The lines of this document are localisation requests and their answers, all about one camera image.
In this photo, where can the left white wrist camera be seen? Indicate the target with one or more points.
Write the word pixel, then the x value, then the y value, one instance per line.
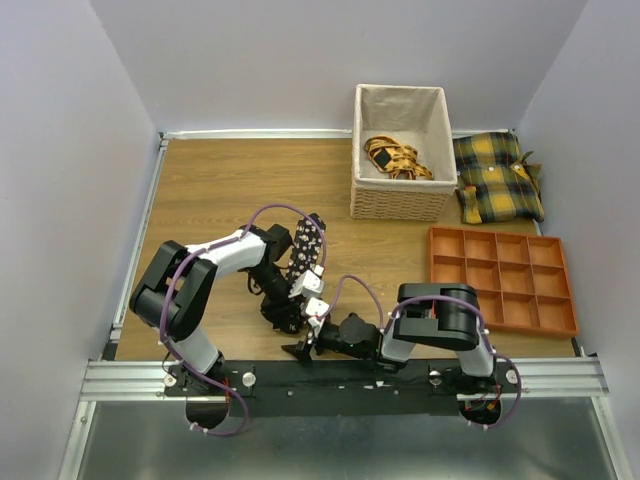
pixel 309 284

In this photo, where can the aluminium frame rail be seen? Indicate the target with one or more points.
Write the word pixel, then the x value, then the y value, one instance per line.
pixel 541 378

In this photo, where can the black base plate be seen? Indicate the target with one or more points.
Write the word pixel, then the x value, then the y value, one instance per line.
pixel 358 388

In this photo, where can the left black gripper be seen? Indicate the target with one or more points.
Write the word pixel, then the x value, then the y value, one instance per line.
pixel 279 313

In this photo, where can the wicker basket with liner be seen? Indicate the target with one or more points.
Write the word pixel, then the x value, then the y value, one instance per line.
pixel 417 116

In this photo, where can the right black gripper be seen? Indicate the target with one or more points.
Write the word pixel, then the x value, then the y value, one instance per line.
pixel 300 350

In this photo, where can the orange patterned tie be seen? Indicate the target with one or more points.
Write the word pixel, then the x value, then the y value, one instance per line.
pixel 397 160

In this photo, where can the black floral tie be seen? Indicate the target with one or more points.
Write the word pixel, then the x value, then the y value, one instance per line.
pixel 305 254

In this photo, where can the orange compartment tray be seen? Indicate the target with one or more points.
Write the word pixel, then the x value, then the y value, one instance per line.
pixel 522 280

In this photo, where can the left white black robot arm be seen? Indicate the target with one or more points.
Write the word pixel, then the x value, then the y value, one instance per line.
pixel 176 298

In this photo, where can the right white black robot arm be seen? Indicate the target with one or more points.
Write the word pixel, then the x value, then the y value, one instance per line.
pixel 441 315

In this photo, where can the yellow plaid shirt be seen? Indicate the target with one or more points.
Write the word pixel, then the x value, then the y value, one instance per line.
pixel 496 182

